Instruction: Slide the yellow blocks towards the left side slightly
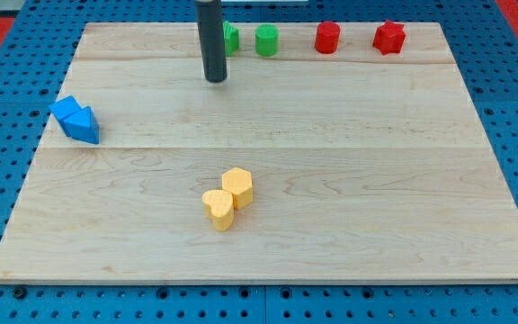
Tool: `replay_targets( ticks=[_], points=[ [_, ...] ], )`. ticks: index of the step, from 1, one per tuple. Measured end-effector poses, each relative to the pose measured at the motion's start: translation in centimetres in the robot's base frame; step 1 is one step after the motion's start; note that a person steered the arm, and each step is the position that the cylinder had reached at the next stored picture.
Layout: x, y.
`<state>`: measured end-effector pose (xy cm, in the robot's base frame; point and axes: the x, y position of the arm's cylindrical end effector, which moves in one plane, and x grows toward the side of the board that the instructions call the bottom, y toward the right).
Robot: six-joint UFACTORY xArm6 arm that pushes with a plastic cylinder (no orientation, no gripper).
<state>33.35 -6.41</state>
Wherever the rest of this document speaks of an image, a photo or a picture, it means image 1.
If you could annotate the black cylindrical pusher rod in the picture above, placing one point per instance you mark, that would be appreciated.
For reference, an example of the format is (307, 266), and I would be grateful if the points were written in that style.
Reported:
(210, 29)

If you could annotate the green star block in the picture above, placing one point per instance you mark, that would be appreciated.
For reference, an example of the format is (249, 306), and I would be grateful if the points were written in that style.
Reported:
(231, 38)

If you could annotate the green cylinder block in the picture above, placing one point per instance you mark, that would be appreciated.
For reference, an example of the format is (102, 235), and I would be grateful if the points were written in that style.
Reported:
(266, 40)

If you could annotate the red cylinder block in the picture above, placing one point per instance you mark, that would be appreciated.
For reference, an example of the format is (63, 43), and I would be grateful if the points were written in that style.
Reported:
(327, 37)

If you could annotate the blue triangle block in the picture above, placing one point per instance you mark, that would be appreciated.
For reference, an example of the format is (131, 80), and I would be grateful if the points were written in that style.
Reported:
(83, 126)

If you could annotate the yellow hexagon block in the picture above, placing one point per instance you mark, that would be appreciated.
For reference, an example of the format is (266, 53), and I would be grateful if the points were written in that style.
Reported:
(239, 183)

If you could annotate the blue cube block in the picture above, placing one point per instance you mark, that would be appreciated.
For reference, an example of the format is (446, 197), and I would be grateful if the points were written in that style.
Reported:
(64, 108)

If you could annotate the red star block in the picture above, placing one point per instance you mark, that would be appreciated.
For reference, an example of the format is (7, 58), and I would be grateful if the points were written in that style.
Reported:
(389, 38)

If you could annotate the wooden board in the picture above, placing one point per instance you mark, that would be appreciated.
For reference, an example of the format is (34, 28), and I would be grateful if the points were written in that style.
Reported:
(367, 168)

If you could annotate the yellow heart block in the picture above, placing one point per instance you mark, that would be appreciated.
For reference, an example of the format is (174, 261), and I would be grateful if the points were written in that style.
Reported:
(219, 208)

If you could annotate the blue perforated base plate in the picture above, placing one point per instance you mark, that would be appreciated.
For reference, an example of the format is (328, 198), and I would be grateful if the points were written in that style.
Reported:
(34, 59)

